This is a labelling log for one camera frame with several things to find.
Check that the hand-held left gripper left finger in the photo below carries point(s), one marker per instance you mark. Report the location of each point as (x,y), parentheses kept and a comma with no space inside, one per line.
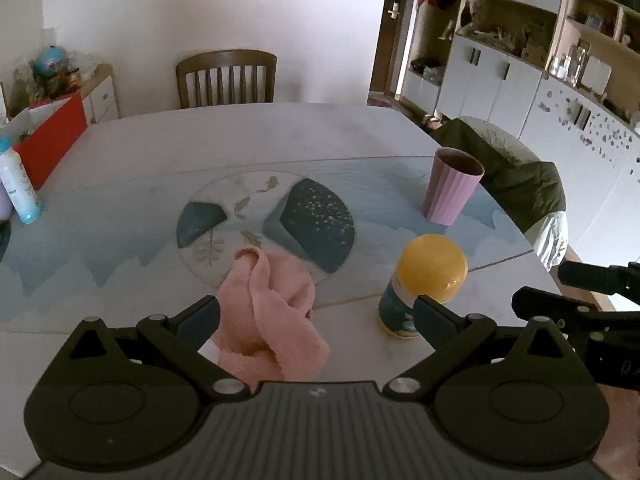
(201,316)

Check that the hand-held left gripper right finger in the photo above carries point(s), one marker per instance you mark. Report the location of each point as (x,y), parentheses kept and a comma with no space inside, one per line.
(431,320)

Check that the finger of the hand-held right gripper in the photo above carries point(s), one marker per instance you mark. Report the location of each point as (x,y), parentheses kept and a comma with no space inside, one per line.
(600,280)
(555,305)

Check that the yellow-capped blue bottle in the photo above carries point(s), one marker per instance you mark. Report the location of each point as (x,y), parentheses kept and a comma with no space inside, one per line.
(430,270)

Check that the pink fluffy towel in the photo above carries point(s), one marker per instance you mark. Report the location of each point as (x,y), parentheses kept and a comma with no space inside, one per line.
(272,305)

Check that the olive green jacket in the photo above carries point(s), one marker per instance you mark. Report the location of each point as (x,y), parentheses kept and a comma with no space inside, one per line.
(520,180)

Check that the pink ribbed cup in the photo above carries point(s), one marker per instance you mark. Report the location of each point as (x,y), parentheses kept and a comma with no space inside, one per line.
(449,187)

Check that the white spray bottle blue cap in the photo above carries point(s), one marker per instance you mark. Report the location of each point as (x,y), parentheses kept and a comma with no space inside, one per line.
(17,182)

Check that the red cardboard box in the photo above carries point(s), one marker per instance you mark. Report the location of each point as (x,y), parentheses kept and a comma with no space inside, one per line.
(52,140)

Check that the small white side cabinet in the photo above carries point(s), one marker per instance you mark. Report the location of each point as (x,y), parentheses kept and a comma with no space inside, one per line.
(102,97)

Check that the wooden slatted chair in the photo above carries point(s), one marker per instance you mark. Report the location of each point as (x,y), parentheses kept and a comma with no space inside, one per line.
(225,62)

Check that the brown wooden door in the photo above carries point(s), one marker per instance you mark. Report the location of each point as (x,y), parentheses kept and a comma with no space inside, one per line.
(387,35)

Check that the blue round toy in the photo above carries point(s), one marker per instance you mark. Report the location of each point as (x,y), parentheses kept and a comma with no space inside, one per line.
(51,58)

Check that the white wall cabinet unit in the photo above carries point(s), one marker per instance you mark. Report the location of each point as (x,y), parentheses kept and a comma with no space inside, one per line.
(505,70)

